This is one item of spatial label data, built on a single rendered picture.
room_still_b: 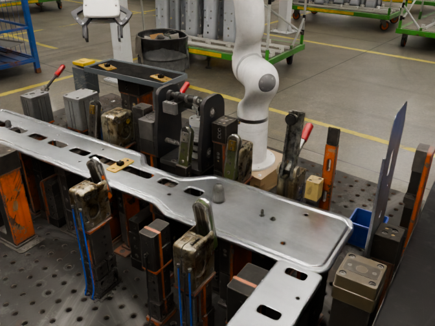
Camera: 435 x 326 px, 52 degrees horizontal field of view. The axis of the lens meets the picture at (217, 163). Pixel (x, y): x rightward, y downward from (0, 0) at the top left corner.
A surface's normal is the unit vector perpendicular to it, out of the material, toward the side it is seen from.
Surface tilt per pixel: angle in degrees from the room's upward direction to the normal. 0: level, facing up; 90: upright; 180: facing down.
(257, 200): 0
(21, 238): 90
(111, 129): 90
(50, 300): 0
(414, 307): 0
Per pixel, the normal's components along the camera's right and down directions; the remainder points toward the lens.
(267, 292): 0.00, -0.88
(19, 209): 0.84, 0.25
